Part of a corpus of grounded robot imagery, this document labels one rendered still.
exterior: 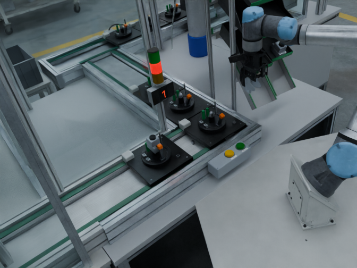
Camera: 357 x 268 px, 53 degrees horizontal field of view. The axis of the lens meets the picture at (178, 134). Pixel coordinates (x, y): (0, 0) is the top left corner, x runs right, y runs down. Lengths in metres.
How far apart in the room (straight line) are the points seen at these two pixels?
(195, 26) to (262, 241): 1.58
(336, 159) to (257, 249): 0.47
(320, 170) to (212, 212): 0.47
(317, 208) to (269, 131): 0.61
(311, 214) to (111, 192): 0.83
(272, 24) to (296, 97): 0.91
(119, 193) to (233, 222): 0.51
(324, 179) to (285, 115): 0.73
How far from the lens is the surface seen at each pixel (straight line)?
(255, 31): 1.36
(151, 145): 1.58
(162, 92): 1.63
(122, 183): 1.65
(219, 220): 1.52
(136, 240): 1.52
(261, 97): 1.89
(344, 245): 1.51
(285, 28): 1.32
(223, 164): 1.59
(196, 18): 2.52
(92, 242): 1.49
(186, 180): 1.58
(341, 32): 1.41
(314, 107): 2.11
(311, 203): 1.41
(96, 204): 1.61
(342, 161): 1.23
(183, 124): 1.78
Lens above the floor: 2.08
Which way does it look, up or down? 39 degrees down
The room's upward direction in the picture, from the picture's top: 9 degrees counter-clockwise
